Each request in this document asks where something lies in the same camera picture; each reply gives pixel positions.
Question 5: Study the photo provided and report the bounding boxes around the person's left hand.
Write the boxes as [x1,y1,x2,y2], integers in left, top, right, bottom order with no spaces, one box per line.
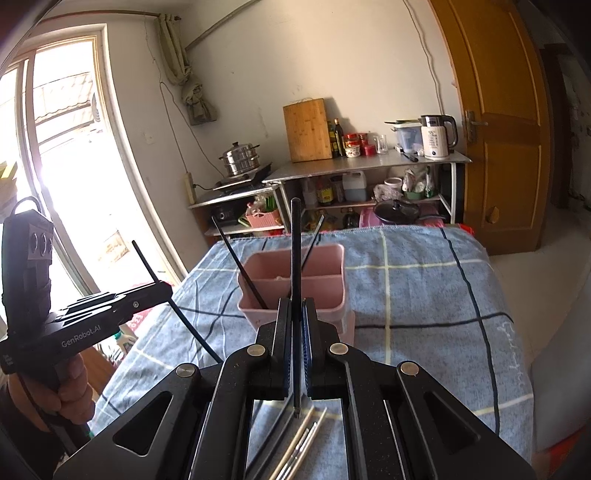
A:
[9,356,96,433]

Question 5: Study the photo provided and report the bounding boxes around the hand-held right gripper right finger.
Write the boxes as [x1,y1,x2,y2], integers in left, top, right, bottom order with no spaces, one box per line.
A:
[300,298,539,480]

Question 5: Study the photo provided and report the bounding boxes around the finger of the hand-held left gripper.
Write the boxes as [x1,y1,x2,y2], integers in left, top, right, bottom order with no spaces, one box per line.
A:
[61,282,163,312]
[48,286,174,328]

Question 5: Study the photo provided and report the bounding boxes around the person's left forearm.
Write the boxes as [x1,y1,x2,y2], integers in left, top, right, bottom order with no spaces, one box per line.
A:
[0,383,28,462]

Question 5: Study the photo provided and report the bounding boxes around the grey wall pipe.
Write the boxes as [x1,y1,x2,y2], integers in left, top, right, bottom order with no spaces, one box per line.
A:
[185,0,247,51]

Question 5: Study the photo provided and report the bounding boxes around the brown wooden door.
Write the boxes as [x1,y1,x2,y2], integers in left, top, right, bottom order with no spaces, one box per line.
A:
[429,0,553,257]

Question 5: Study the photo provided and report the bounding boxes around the white framed glass door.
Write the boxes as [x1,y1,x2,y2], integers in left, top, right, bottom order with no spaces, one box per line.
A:
[0,25,188,301]

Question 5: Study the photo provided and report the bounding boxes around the pink storage basket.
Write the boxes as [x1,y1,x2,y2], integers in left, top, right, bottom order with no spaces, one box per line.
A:
[245,203,283,228]

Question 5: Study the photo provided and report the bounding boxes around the black wall cable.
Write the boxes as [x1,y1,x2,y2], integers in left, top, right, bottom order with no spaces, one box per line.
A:
[158,80,192,178]
[403,0,458,89]

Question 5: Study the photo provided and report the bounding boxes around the black pan with glass lid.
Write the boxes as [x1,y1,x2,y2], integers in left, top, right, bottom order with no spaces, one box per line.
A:
[373,198,422,223]

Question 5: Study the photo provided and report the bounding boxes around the crumpled plastic bags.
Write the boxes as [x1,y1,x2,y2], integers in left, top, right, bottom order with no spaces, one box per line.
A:
[402,167,437,195]

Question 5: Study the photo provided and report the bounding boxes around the beige tied curtain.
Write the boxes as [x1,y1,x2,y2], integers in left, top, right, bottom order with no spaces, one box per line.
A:
[157,14,219,126]

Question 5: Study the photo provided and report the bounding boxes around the white electric kettle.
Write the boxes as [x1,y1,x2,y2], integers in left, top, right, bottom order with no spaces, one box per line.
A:
[419,114,459,161]

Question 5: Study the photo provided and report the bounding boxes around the clear plastic container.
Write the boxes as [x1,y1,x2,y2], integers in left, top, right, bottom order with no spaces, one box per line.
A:
[392,121,423,154]

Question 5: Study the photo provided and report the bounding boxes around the translucent plastic jug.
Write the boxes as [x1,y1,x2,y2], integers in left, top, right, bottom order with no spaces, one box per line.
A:
[342,171,369,202]

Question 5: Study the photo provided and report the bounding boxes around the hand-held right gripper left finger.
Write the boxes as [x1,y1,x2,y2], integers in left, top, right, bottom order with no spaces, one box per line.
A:
[53,298,296,480]

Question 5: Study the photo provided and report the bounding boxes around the metal shelf table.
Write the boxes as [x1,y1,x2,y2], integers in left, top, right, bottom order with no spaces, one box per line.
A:
[263,148,472,232]

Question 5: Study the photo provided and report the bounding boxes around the blue plaid blanket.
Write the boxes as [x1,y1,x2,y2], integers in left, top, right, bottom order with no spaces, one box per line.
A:
[85,225,536,480]

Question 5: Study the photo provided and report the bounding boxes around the pink plastic basin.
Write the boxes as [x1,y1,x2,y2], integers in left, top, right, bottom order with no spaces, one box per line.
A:
[358,207,446,230]

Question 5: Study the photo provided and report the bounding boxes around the steel steamer pot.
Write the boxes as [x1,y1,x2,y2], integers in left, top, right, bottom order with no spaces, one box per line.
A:
[218,141,263,178]

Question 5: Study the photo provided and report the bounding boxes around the black induction cooker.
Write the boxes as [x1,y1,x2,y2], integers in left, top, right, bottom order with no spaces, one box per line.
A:
[212,164,273,191]

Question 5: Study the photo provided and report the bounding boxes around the pink plastic utensil basket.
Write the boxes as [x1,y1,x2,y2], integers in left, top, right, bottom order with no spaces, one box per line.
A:
[237,244,356,344]

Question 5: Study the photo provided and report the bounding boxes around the metal door handle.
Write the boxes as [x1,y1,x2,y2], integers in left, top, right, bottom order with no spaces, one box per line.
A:
[464,110,489,143]

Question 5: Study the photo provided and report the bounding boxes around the bamboo cutting board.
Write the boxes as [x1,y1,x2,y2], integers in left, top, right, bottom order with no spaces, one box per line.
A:
[283,98,334,163]

